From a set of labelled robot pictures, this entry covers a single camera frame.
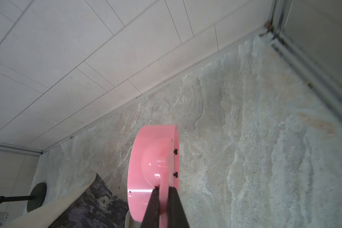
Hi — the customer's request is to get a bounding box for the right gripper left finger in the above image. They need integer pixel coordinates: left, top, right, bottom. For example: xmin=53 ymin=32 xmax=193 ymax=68
xmin=140 ymin=187 xmax=160 ymax=228

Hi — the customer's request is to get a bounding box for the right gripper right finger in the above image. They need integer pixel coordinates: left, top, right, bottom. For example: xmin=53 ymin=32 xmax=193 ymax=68
xmin=167 ymin=187 xmax=190 ymax=228

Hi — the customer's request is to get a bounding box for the pink alarm clock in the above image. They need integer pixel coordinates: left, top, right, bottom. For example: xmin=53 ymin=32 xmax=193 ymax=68
xmin=127 ymin=125 xmax=180 ymax=228

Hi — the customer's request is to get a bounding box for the beige canvas tote bag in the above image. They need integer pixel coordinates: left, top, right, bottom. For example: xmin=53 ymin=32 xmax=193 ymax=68
xmin=2 ymin=174 xmax=130 ymax=228

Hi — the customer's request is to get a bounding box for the glitter microphone on stand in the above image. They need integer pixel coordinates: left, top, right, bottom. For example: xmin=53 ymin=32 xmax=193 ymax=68
xmin=0 ymin=182 xmax=47 ymax=225

